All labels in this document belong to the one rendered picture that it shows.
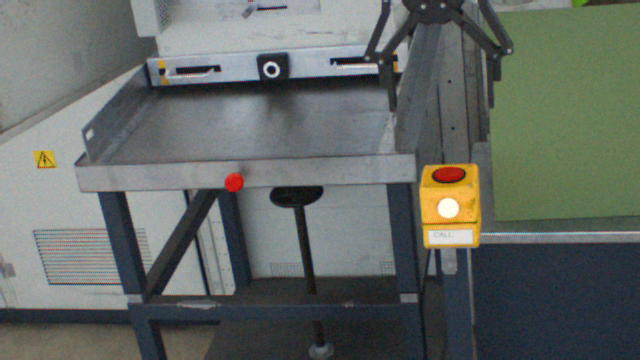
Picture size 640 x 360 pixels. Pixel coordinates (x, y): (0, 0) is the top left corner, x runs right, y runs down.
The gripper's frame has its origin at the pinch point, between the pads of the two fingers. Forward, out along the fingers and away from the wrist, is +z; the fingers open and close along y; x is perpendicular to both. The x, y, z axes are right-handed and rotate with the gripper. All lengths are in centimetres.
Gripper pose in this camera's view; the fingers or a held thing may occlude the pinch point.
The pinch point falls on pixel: (441, 99)
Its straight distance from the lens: 132.3
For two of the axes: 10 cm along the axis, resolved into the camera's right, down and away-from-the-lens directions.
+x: -1.8, 4.6, -8.7
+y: -9.8, 0.3, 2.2
